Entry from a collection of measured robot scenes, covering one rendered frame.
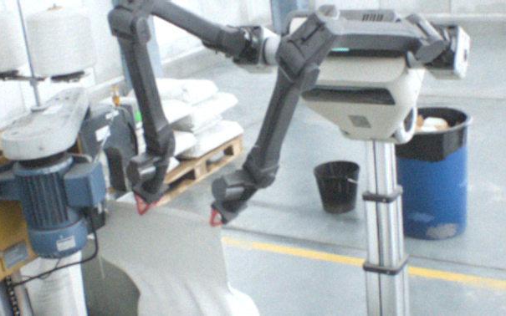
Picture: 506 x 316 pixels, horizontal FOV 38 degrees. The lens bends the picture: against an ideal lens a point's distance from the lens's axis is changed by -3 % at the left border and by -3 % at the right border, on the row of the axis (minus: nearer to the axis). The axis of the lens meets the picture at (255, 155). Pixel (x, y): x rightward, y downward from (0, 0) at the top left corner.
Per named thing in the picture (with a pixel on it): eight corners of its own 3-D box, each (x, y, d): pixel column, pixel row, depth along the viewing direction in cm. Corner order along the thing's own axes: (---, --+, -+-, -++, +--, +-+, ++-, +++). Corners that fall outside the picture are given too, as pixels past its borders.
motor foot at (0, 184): (46, 192, 192) (39, 161, 190) (12, 210, 183) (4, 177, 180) (23, 189, 197) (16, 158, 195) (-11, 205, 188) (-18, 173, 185)
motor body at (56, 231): (101, 242, 195) (84, 152, 187) (61, 267, 183) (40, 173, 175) (62, 234, 203) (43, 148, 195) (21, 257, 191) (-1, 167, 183)
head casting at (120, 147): (145, 184, 239) (130, 94, 230) (92, 213, 220) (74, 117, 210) (79, 175, 255) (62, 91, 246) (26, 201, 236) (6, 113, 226)
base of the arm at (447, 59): (429, 26, 196) (424, 69, 195) (419, 15, 189) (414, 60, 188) (460, 26, 191) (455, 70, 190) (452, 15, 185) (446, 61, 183)
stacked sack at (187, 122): (243, 107, 588) (241, 89, 583) (191, 133, 534) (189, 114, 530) (198, 104, 611) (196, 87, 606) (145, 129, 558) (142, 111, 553)
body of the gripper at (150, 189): (130, 192, 212) (135, 172, 208) (151, 180, 220) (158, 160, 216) (146, 205, 210) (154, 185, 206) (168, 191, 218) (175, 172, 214)
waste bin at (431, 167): (484, 212, 439) (483, 108, 418) (458, 250, 398) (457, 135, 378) (409, 204, 464) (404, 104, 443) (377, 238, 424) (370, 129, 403)
